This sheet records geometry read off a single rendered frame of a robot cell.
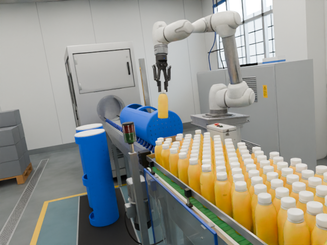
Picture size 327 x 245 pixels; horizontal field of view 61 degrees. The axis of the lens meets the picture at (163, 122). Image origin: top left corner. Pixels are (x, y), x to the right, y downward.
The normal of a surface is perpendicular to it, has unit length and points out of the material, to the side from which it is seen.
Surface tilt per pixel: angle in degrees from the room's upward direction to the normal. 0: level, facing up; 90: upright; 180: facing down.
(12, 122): 90
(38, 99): 90
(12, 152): 90
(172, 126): 90
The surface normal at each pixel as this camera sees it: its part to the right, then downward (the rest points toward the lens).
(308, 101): 0.27, 0.13
